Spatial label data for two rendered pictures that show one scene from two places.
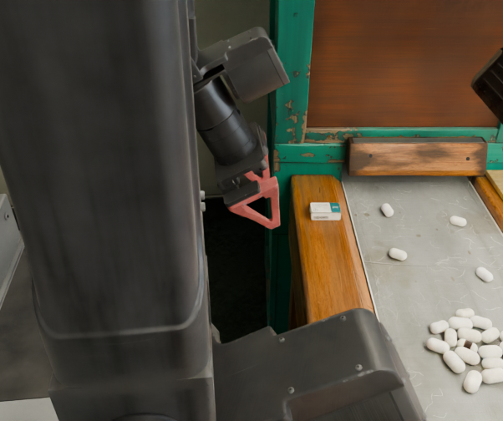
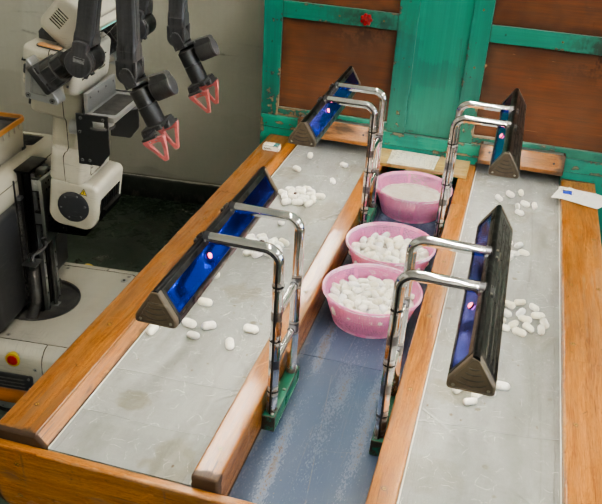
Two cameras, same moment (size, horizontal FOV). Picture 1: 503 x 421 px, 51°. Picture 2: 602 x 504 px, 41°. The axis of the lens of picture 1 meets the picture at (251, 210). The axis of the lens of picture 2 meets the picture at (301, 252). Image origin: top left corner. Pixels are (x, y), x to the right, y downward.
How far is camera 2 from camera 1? 2.12 m
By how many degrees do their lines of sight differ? 14
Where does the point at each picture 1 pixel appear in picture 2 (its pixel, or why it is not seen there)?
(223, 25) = not seen: hidden behind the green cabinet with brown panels
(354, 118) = (305, 104)
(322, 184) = (283, 139)
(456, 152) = (357, 130)
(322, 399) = (154, 78)
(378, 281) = (278, 175)
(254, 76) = (203, 50)
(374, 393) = (162, 79)
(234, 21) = not seen: hidden behind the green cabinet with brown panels
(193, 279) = (134, 46)
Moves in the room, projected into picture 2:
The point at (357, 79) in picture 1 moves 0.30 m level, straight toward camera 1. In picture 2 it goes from (306, 81) to (265, 101)
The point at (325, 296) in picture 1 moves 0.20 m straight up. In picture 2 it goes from (244, 170) to (245, 115)
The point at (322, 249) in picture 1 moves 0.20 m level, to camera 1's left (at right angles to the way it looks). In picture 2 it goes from (258, 158) to (206, 150)
